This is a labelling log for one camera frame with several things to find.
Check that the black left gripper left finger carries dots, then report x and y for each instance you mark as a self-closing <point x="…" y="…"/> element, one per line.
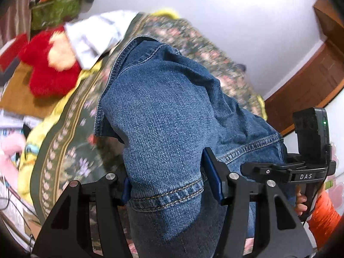
<point x="66" y="231"/>

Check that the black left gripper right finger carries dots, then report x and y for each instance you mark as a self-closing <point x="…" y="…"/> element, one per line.
<point x="278" y="231"/>

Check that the blue denim jacket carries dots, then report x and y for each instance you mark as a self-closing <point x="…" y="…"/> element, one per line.
<point x="166" y="108"/>

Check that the right hand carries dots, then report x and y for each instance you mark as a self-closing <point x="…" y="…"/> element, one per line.
<point x="300" y="206"/>

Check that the wooden headboard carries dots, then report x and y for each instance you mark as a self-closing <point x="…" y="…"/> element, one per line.
<point x="318" y="81"/>

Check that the dark floral bedspread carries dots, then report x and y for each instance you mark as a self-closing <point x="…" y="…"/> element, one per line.
<point x="138" y="130"/>

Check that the pink cartoon pillow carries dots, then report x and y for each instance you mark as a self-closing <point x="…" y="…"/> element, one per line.
<point x="11" y="146"/>

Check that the red plush toy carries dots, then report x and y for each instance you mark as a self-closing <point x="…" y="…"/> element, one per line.
<point x="55" y="69"/>

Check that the white folded shirt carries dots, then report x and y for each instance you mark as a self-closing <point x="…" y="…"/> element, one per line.
<point x="92" y="37"/>

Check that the striped maroon curtain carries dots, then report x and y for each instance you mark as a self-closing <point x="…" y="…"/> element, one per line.
<point x="15" y="19"/>

